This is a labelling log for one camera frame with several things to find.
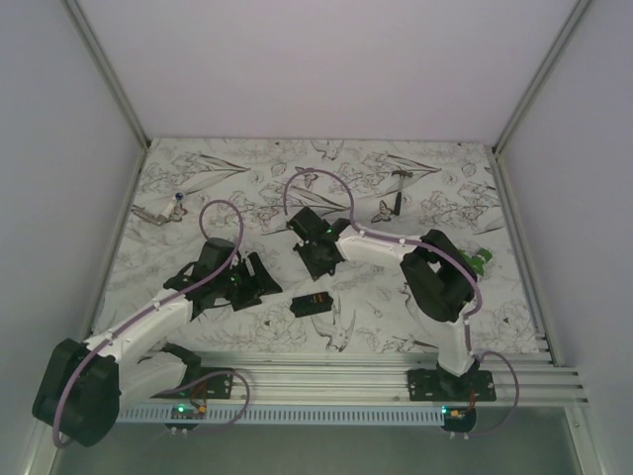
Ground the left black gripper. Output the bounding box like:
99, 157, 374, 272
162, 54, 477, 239
215, 252, 281, 311

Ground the black fuse box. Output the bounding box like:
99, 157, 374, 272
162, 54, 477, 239
290, 292, 333, 318

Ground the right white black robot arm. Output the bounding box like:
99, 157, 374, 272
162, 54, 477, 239
287, 207, 482, 401

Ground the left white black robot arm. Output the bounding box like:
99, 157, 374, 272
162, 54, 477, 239
32, 238, 282, 448

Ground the floral patterned table mat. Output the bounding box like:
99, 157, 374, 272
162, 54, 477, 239
92, 139, 540, 354

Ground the small black hammer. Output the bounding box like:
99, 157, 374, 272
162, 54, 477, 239
392, 169, 412, 216

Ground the metal clip with blue bead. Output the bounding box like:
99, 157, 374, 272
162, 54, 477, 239
131, 192, 188, 227

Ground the left small circuit board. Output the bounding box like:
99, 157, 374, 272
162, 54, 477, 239
170, 404, 207, 421

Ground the small circuit board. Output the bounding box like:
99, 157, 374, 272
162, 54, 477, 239
170, 404, 207, 421
441, 406, 477, 425

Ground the green plastic connector part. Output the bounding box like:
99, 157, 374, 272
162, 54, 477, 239
460, 248, 494, 278

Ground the right small circuit board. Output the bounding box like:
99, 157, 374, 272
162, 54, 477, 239
441, 406, 477, 425

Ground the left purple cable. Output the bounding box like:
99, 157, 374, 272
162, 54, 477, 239
51, 199, 251, 449

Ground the purple cable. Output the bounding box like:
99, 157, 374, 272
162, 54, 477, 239
51, 199, 251, 449
283, 168, 518, 440

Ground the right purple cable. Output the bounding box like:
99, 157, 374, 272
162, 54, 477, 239
283, 168, 518, 440

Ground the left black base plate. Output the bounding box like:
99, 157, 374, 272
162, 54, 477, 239
154, 367, 233, 401

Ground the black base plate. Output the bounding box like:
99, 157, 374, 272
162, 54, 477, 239
154, 367, 233, 401
407, 366, 497, 403

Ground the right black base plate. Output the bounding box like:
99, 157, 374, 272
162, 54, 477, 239
407, 366, 497, 403

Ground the grey slotted cable duct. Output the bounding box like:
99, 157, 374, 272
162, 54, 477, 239
118, 403, 444, 427

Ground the aluminium rail frame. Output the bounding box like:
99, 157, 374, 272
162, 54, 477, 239
46, 345, 592, 408

